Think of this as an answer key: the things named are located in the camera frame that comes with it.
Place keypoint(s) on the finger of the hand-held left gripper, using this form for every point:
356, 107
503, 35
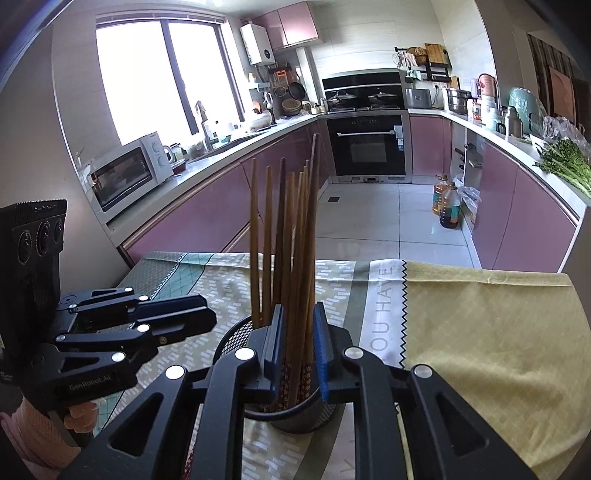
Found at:
175, 307
184, 330

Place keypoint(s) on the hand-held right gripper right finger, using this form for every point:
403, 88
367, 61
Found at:
323, 350

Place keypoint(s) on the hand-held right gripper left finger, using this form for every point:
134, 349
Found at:
278, 350

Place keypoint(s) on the black mesh utensil holder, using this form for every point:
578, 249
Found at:
300, 420

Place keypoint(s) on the bunch of light bamboo chopsticks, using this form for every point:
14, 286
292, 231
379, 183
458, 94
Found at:
304, 258

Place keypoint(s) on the dark brown wooden chopstick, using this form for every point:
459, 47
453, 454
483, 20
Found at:
280, 230

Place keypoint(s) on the person's left forearm pink sleeve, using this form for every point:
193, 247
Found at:
27, 434

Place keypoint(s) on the person's left hand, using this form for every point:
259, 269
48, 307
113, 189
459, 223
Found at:
81, 417

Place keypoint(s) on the pink base cabinets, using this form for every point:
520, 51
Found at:
517, 207
207, 217

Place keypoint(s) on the patterned tablecloth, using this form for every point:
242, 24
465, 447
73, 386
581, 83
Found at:
461, 332

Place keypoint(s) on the white microwave oven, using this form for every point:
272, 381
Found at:
129, 170

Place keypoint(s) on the dark cooking oil bottle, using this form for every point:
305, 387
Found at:
451, 207

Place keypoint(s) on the yellow cooking oil bottle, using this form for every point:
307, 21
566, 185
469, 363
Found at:
438, 196

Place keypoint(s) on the steel sink faucet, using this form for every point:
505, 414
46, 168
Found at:
202, 115

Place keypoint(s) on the black built-in oven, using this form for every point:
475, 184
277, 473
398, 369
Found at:
367, 147

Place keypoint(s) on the kitchen window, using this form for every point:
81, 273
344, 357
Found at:
138, 78

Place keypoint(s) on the woven basket bowl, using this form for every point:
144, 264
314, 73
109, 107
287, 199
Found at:
291, 107

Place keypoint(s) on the hanging black pan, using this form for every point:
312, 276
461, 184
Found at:
297, 90

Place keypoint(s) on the lidded pan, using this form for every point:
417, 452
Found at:
382, 97
341, 98

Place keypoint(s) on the silver toaster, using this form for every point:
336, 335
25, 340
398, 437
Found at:
418, 98

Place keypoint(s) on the black range hood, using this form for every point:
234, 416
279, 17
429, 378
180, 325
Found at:
362, 81

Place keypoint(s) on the white water heater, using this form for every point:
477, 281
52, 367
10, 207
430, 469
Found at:
257, 44

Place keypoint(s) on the stainless steel pot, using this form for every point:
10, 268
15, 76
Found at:
457, 101

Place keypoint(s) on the steel thermos bottle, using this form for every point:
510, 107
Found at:
511, 122

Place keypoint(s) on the bunch of green vegetables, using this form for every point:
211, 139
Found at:
565, 164

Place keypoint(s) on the pink kettle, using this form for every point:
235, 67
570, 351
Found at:
486, 85

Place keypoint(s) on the teal kitchen appliance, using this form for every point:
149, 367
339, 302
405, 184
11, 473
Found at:
526, 106

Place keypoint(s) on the wooden cutting board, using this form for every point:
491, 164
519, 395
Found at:
435, 52

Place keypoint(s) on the clear plastic bag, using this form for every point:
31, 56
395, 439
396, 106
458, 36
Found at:
558, 128

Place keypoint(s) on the black wall rack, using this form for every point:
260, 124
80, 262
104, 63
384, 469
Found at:
431, 71

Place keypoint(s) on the pink wall cabinet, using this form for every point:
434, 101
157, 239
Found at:
288, 25

